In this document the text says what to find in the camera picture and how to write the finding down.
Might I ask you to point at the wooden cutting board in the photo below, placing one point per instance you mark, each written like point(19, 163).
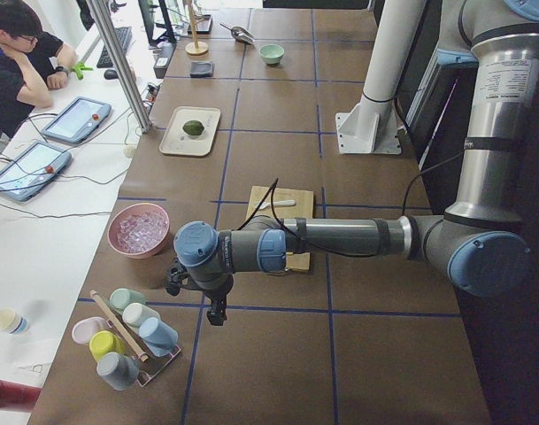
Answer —
point(304, 208)

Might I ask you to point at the grey cup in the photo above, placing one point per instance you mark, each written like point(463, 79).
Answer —
point(118, 370)

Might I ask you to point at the green cup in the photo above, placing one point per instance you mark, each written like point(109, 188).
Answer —
point(122, 297)

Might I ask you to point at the teach pendant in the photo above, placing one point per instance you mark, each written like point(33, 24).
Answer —
point(34, 168)
point(77, 121)

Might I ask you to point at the far teach pendant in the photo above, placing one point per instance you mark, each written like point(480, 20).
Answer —
point(77, 121)

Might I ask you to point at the green avocado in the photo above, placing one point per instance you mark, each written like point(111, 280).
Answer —
point(193, 127)

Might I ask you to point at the near teach pendant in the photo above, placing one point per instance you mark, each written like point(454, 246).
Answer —
point(34, 168)

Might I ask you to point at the person in black shirt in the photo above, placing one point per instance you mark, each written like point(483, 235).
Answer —
point(33, 64)

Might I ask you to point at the white rabbit tray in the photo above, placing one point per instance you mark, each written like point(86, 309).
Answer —
point(176, 142)

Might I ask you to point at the wooden mug tree stand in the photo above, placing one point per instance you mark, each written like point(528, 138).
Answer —
point(195, 47)

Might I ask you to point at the power strip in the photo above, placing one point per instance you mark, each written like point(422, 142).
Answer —
point(149, 95)

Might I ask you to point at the pink bowl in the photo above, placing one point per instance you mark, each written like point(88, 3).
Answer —
point(113, 229)

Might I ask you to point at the yellow cup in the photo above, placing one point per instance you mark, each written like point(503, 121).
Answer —
point(103, 342)

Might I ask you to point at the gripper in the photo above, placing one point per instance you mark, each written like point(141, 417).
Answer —
point(217, 294)

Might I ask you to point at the clear ice cubes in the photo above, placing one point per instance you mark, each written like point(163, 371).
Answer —
point(141, 232)

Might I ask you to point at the grey folded cloth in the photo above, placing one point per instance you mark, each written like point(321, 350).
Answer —
point(201, 69)

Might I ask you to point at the pink cup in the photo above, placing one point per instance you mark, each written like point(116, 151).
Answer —
point(83, 330)

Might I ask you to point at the aluminium frame post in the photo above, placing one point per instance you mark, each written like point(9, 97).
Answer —
point(103, 22)

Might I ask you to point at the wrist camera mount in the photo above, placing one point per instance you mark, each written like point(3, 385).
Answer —
point(177, 278)

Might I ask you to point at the white cup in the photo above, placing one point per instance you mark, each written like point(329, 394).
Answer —
point(135, 314)

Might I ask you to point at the paper cup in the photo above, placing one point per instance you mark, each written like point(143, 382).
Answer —
point(12, 322)

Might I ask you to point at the white plastic spoon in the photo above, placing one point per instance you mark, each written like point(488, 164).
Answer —
point(280, 203)

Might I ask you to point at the blue cup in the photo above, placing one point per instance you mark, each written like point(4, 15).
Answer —
point(160, 338)

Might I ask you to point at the white pillar base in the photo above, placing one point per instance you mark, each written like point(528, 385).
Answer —
point(371, 126)

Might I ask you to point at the metal scoop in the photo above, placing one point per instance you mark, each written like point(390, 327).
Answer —
point(240, 34)

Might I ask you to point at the green bowl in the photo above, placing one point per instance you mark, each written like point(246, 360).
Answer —
point(271, 54)

